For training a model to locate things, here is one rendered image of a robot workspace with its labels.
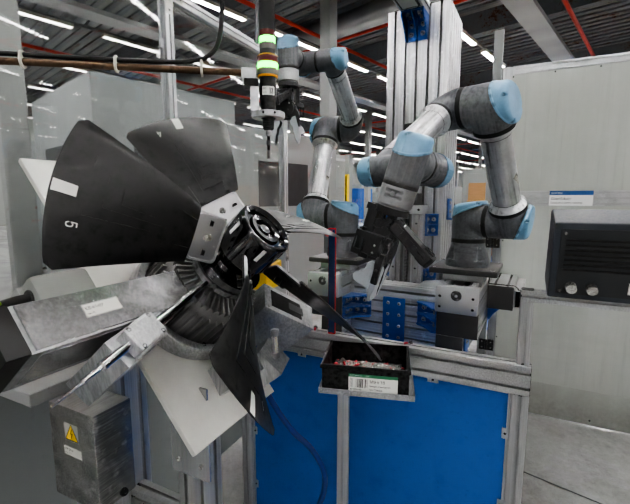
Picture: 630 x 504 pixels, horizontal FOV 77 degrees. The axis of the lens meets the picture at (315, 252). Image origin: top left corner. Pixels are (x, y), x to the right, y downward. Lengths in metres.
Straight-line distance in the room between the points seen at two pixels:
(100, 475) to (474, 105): 1.26
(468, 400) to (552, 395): 1.58
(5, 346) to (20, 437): 0.86
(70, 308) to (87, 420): 0.38
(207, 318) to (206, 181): 0.29
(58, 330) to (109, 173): 0.23
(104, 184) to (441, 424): 1.05
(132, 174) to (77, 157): 0.08
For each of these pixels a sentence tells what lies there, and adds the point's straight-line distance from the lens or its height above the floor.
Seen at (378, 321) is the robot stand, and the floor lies 0.80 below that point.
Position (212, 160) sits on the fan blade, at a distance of 0.91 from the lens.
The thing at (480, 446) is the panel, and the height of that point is 0.60.
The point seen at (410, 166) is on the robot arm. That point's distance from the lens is 0.82.
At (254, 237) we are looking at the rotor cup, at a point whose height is 1.21.
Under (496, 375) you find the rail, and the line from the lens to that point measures 1.18.
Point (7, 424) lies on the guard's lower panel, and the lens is 1.43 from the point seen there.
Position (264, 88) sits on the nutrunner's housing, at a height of 1.51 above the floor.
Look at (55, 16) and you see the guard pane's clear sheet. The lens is 1.51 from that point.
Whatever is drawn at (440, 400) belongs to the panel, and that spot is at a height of 0.71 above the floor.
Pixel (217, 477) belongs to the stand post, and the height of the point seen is 0.65.
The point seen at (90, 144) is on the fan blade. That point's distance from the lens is 0.69.
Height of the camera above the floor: 1.28
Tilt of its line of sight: 8 degrees down
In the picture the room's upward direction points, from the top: straight up
